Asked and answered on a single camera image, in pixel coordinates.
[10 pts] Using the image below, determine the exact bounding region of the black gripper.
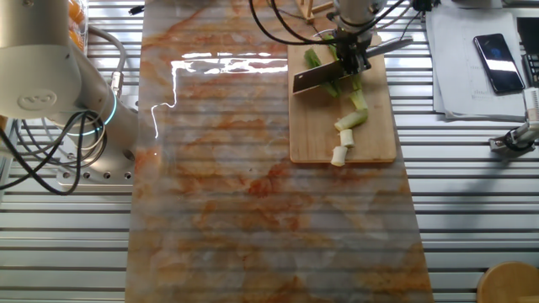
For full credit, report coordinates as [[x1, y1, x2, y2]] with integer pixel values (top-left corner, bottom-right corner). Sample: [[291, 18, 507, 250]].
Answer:
[[334, 29, 373, 76]]

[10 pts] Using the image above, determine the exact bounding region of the steel kitchen cleaver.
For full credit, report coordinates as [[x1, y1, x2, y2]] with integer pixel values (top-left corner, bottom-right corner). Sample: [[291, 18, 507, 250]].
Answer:
[[291, 36, 415, 95]]

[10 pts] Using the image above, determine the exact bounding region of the short pale green scallion piece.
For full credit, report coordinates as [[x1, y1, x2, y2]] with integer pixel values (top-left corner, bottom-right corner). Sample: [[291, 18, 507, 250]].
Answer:
[[349, 88, 369, 111]]

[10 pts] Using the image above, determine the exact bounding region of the green scallion leaf piece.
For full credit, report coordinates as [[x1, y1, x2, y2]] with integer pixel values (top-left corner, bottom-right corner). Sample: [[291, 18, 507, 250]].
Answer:
[[303, 47, 342, 99]]

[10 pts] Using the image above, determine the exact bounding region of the short white scallion piece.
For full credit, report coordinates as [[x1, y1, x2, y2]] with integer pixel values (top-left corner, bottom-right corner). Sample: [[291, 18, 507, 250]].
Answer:
[[334, 109, 369, 132], [330, 145, 349, 167], [339, 128, 356, 149]]

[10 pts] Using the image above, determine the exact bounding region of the wooden knife rack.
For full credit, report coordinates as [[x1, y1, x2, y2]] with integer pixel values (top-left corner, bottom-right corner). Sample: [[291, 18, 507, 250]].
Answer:
[[295, 0, 336, 25]]

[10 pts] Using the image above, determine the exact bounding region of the wooden cutting board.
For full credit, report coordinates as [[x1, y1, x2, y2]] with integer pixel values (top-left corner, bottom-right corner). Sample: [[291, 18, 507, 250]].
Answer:
[[287, 35, 398, 164]]

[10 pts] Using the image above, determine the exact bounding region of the white paper stack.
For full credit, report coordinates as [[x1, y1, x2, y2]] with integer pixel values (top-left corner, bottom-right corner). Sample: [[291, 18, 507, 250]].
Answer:
[[424, 4, 532, 123]]

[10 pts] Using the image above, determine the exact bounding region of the black smartphone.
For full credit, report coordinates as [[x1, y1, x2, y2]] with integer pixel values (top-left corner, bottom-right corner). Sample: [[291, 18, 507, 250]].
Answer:
[[472, 33, 527, 95]]

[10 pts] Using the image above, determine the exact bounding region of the black keyboard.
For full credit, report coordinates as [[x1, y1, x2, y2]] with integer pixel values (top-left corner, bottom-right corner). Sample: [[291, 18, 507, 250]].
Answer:
[[515, 16, 539, 88]]

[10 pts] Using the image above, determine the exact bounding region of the metal clamp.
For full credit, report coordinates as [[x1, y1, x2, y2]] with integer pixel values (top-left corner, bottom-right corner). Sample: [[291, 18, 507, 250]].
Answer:
[[488, 87, 539, 160]]

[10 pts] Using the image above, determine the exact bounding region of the orange marble pattern mat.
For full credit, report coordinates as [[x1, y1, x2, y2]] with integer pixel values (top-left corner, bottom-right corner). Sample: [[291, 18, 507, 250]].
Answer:
[[125, 0, 435, 303]]

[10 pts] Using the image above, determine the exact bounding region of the round wooden disc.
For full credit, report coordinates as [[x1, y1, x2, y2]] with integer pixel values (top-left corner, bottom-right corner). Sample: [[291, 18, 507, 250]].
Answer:
[[476, 261, 539, 303]]

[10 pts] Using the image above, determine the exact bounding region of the round orange fruit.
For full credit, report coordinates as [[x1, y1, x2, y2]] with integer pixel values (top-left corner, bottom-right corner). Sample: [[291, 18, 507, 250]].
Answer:
[[68, 0, 85, 24], [68, 29, 88, 51]]

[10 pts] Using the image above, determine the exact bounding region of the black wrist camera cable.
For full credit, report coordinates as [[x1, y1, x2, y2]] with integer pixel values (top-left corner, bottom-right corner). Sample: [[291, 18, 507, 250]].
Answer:
[[248, 0, 422, 46]]

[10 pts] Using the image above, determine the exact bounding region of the grey robot hose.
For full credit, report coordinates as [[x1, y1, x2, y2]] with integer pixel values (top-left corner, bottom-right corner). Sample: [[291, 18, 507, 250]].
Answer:
[[86, 25, 127, 98]]

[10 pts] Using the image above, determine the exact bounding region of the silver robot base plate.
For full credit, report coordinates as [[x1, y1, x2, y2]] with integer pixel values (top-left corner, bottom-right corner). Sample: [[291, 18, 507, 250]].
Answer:
[[56, 134, 138, 193]]

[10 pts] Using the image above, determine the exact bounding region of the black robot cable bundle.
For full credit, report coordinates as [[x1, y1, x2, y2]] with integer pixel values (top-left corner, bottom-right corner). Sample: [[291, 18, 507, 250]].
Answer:
[[0, 109, 106, 197]]

